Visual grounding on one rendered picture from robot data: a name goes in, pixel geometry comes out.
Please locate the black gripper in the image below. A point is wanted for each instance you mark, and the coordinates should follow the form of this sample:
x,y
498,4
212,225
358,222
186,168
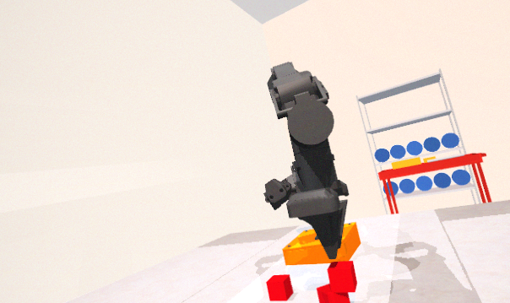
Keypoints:
x,y
319,205

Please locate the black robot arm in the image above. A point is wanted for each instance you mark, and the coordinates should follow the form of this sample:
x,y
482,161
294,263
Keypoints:
x,y
302,99

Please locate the red cube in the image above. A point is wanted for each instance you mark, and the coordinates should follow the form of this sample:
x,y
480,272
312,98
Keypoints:
x,y
280,287
342,277
326,296

